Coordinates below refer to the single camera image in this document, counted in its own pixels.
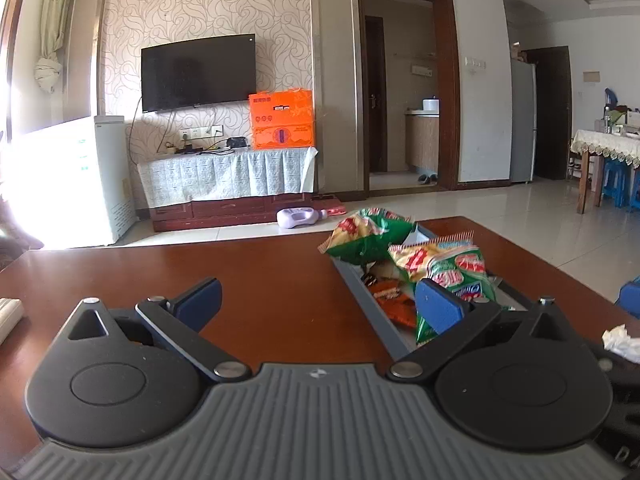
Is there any green shrimp chips bag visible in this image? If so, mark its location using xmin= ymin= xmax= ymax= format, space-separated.
xmin=318 ymin=208 xmax=414 ymax=266
xmin=388 ymin=231 xmax=497 ymax=344

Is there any grey shallow cardboard box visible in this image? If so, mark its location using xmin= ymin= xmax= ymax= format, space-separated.
xmin=327 ymin=223 xmax=525 ymax=359

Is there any crumpled white tissue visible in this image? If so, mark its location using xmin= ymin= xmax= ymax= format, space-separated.
xmin=602 ymin=324 xmax=640 ymax=364

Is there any red wooden tv cabinet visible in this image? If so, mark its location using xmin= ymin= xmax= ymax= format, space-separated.
xmin=150 ymin=193 xmax=342 ymax=232

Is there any pair of slippers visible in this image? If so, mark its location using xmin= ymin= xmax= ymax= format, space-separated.
xmin=418 ymin=174 xmax=437 ymax=185

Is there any purple detergent bottle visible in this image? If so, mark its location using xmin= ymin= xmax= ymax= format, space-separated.
xmin=277 ymin=207 xmax=328 ymax=230

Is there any white patterned cabinet cloth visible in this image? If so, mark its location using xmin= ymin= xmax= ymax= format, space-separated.
xmin=138 ymin=148 xmax=318 ymax=208

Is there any black router box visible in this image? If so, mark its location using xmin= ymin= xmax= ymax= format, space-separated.
xmin=227 ymin=136 xmax=248 ymax=148

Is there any white chest freezer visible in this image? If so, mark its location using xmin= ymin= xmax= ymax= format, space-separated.
xmin=6 ymin=116 xmax=137 ymax=249

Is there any wooden kitchen cabinet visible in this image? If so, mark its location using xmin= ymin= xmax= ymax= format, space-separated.
xmin=405 ymin=110 xmax=439 ymax=176

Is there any blue plastic stool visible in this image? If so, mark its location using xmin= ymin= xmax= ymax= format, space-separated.
xmin=627 ymin=168 xmax=640 ymax=212
xmin=602 ymin=158 xmax=630 ymax=208

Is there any orange gift box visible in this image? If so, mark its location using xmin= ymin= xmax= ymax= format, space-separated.
xmin=248 ymin=89 xmax=314 ymax=150

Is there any dining table with lace cloth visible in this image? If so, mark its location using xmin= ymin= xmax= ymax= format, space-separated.
xmin=570 ymin=129 xmax=639 ymax=214

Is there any silver refrigerator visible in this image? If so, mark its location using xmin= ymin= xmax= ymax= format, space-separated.
xmin=510 ymin=60 xmax=537 ymax=183

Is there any knotted cream curtain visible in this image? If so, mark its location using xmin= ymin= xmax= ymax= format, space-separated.
xmin=34 ymin=0 xmax=73 ymax=94

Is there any black wall television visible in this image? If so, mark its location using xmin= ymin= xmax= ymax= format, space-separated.
xmin=140 ymin=34 xmax=257 ymax=112

